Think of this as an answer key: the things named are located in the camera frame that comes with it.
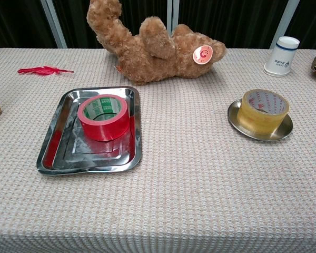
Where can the red tape roll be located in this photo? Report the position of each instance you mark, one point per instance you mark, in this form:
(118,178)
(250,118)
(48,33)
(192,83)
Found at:
(102,131)

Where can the brown teddy bear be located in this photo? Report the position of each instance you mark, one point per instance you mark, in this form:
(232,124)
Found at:
(147,60)

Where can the yellow transparent tape roll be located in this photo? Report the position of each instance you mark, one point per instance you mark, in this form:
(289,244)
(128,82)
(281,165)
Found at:
(260,124)

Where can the round steel plate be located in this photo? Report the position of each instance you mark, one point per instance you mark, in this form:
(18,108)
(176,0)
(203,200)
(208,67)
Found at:
(285,131)

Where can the red feather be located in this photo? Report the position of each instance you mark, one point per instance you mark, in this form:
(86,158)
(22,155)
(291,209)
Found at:
(43,70)

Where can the black pleated curtain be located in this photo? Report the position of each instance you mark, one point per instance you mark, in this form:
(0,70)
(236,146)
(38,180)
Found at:
(76,23)
(15,21)
(313,21)
(226,18)

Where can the white frame post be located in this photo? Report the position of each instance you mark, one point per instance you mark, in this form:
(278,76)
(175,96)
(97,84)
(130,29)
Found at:
(173,13)
(55,26)
(287,21)

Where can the round pink bear tag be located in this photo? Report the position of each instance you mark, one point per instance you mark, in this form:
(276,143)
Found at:
(202,54)

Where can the rectangular steel tray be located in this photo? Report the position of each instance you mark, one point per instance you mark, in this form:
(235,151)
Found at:
(68,155)

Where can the beige woven tablecloth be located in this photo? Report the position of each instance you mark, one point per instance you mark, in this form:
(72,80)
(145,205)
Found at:
(173,197)

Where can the white paper cup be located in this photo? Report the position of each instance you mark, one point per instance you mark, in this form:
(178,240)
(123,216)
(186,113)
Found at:
(279,59)

